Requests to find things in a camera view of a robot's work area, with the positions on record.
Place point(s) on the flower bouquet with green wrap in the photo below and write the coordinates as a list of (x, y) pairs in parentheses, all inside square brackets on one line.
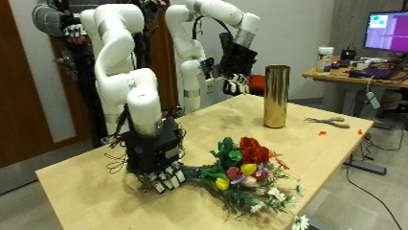
[(256, 153)]

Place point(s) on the tall gold cylinder vase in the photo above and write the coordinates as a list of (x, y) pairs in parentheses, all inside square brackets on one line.
[(276, 96)]

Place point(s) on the red office chair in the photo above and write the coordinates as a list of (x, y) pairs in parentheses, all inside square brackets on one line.
[(257, 84)]

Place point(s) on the white robot control box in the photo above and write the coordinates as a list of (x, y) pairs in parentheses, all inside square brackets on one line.
[(213, 96)]

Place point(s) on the brown wooden door leaf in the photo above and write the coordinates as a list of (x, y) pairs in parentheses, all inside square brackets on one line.
[(171, 86)]

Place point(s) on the white wipes canister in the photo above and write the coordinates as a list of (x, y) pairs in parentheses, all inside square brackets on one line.
[(325, 60)]

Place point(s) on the wooden office desk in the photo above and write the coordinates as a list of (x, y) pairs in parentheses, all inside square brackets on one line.
[(335, 75)]

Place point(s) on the black equipment stand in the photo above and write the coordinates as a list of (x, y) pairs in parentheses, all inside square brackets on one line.
[(87, 89)]

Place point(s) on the small black device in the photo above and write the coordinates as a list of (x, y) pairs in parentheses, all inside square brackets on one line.
[(349, 53)]

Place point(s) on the brown door with frosted pane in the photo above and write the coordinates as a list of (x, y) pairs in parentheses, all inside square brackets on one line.
[(16, 111)]

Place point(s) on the white hanging power adapter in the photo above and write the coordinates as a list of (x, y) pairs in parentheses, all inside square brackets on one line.
[(373, 99)]

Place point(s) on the computer monitor with purple screen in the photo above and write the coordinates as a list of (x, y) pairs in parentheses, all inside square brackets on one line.
[(389, 32)]

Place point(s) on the grey table leg foot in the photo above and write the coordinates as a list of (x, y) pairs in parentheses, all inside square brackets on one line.
[(370, 167)]

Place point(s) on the person in grey sweater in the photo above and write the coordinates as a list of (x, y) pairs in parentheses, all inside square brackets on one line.
[(48, 19)]

